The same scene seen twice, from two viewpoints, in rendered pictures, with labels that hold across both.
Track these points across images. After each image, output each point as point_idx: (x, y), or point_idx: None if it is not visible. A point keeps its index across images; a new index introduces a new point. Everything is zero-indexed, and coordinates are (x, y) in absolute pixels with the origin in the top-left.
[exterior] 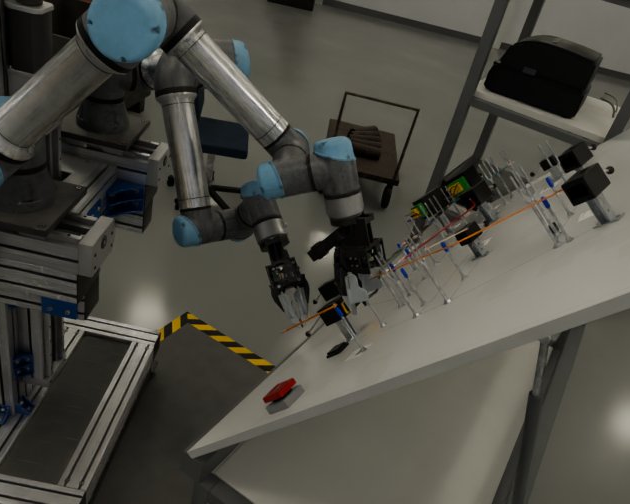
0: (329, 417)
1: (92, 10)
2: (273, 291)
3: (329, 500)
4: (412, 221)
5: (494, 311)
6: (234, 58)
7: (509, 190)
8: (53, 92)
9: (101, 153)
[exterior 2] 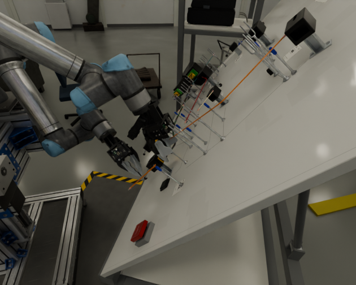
0: None
1: None
2: (117, 162)
3: (188, 259)
4: (178, 98)
5: (277, 141)
6: (38, 32)
7: (216, 68)
8: None
9: None
